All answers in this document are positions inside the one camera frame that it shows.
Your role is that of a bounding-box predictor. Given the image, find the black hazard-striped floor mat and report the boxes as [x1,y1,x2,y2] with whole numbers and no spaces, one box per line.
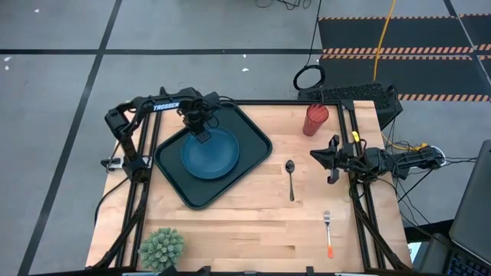
[317,14,491,104]

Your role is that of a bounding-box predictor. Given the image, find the green artificial succulent plant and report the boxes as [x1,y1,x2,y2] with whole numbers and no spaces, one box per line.
[137,227,186,274]

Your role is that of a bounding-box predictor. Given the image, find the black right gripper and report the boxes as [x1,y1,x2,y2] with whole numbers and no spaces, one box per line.
[309,133,360,185]

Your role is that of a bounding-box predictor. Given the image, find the blue round plate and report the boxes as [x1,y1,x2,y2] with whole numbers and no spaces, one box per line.
[180,125,241,181]

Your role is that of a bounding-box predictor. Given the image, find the black metal table frame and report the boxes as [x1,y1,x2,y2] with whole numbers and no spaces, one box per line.
[86,86,414,275]

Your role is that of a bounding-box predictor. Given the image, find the black cable with coil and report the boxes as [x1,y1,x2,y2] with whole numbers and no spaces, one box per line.
[292,0,327,92]

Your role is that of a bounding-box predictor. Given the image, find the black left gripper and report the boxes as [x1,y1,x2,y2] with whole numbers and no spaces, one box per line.
[176,103,216,143]

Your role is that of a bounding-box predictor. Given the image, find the computer monitor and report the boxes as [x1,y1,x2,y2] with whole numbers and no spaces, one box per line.
[448,139,491,266]

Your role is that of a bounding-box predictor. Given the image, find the yellow cable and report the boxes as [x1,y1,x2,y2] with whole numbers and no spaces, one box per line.
[372,0,398,82]

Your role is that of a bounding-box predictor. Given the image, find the dark metal spoon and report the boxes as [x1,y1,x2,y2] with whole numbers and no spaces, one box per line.
[285,159,296,203]

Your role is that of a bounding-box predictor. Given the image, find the black keyboard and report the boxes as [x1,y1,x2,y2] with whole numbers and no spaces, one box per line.
[444,248,491,276]

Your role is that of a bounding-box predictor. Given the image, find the metal fork orange handle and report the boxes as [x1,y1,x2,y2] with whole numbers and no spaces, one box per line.
[322,209,334,260]

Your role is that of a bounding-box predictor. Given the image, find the red plastic cup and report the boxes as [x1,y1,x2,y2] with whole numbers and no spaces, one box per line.
[302,103,330,137]

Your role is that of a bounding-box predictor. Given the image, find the black perforated computer tower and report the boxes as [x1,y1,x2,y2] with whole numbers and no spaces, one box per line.
[297,82,404,130]

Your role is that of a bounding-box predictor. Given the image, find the dark green plastic tray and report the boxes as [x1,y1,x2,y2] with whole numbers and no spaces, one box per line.
[153,103,274,211]

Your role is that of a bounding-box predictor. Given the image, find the black cables on floor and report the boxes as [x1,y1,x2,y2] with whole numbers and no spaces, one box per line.
[255,0,312,11]

